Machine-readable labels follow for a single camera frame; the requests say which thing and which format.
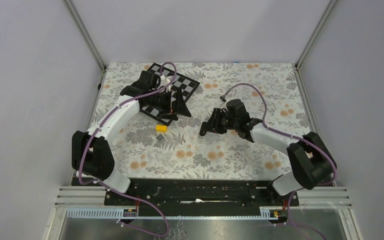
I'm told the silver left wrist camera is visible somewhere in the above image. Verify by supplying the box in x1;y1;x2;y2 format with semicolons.
160;75;172;87

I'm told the yellow block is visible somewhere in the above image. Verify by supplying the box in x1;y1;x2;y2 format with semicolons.
155;124;168;133

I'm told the floral patterned table mat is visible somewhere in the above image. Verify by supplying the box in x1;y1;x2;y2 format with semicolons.
76;62;324;181

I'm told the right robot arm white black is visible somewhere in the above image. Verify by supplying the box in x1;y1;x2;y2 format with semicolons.
199;99;337;206

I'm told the small grey square tile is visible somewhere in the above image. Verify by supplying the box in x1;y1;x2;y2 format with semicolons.
156;134;165;142

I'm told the white slotted cable duct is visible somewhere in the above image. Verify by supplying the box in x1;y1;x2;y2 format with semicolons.
66;207;279;220

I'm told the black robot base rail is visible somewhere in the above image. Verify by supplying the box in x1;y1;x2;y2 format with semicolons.
103;176;301;218

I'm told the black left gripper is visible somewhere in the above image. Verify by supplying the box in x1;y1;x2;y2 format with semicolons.
148;87;191;121

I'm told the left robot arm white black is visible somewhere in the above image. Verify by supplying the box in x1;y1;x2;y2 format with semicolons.
71;70;192;206

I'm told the right aluminium frame post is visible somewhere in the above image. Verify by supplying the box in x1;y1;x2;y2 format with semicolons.
294;0;338;70

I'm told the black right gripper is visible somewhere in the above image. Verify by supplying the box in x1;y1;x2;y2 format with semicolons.
201;108;239;135

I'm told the left aluminium frame post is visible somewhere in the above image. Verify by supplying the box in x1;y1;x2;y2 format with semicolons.
62;0;107;72

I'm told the black white checkerboard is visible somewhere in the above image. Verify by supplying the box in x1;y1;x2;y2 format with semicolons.
140;63;200;126

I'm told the aluminium frame post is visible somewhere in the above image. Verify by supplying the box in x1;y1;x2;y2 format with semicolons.
294;0;338;70
62;0;107;72

